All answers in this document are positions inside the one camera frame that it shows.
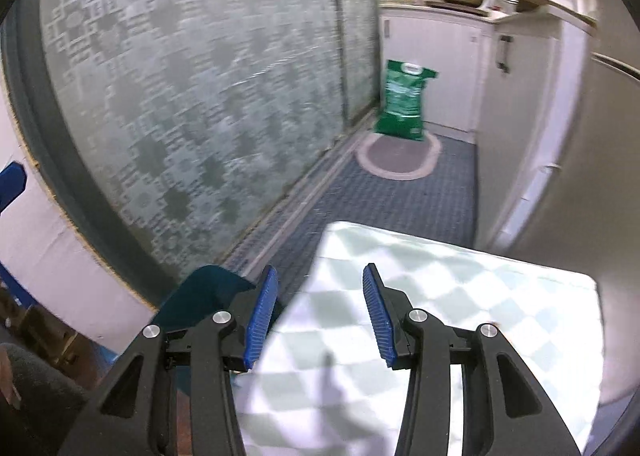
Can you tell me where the green white checkered tablecloth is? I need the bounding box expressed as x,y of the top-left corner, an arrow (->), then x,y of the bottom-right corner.
235,220 -> 607,456

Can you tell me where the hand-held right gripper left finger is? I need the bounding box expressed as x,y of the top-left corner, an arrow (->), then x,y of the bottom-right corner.
57,265 -> 278,456

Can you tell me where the narrow patterned glass sliding door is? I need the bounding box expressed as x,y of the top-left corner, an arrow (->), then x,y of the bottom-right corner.
332,0 -> 385,123

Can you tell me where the tall white cabinet black handle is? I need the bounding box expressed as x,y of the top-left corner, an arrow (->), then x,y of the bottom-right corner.
475,11 -> 596,252

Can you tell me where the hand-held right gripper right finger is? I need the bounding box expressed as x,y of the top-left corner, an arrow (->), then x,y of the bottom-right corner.
362,263 -> 583,456

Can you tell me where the blue plastic stool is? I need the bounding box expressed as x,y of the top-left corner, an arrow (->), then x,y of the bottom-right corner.
0,162 -> 27,309

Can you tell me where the oval grey floor mat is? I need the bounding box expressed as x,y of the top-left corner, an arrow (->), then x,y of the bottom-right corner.
355,131 -> 442,181

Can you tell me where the wide patterned glass sliding door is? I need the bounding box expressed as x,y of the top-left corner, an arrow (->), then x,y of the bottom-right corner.
5,0 -> 347,304

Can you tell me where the dark grey cloth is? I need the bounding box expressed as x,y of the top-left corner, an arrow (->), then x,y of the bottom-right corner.
0,342 -> 93,456

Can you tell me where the grey refrigerator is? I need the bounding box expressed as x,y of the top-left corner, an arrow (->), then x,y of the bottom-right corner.
495,0 -> 640,456

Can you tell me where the green rice bag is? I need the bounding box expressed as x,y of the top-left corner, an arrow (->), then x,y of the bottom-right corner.
374,60 -> 439,140

